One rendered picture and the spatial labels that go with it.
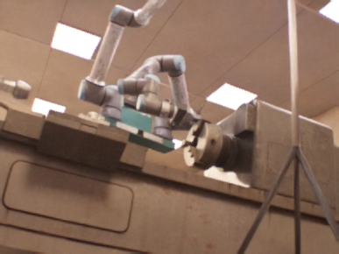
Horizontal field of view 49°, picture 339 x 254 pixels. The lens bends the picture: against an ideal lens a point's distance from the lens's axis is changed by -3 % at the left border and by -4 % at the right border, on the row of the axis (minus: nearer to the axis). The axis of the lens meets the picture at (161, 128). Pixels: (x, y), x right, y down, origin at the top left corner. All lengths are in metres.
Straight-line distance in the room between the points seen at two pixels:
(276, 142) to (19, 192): 1.23
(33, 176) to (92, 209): 0.24
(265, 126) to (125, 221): 0.88
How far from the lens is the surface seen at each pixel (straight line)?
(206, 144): 1.87
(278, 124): 2.02
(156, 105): 2.01
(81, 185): 1.45
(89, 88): 2.81
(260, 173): 1.85
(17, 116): 1.44
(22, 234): 1.23
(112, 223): 1.45
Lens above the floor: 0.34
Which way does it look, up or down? 24 degrees up
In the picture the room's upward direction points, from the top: 8 degrees clockwise
